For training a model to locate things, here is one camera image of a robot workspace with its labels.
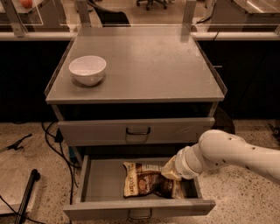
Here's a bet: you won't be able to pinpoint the black clamp tool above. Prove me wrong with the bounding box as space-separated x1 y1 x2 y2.
0 134 32 152

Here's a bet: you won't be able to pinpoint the black floor cables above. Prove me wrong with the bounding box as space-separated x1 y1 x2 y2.
40 121 81 205

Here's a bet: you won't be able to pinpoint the black rod on floor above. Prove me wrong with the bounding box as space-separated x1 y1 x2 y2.
15 169 40 224

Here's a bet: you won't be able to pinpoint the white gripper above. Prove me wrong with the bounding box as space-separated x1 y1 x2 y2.
161 146 201 181

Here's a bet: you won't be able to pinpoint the open middle drawer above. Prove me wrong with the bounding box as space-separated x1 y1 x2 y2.
63 155 215 221

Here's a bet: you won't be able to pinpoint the white floor sheet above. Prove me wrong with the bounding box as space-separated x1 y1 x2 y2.
0 166 40 215

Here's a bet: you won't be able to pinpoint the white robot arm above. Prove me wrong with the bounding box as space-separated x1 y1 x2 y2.
161 129 280 184

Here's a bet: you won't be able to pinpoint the black office chair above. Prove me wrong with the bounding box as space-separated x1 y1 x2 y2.
136 0 167 11

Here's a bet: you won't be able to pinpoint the white ceramic bowl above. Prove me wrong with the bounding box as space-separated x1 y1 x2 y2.
68 55 107 86

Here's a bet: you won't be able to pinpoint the black backpack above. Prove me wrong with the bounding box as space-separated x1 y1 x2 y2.
213 107 235 134

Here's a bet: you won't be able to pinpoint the dark chair behind glass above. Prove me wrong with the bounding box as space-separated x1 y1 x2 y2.
87 0 130 27

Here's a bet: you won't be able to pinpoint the closed top drawer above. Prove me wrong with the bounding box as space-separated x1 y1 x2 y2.
59 117 214 146

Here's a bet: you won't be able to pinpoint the brown chip bag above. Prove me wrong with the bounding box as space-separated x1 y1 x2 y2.
123 162 184 199

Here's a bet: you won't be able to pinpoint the orange ball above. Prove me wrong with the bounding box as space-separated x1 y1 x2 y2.
19 0 32 9

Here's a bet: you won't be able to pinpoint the grey metal drawer cabinet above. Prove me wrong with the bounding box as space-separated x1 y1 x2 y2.
44 25 228 224

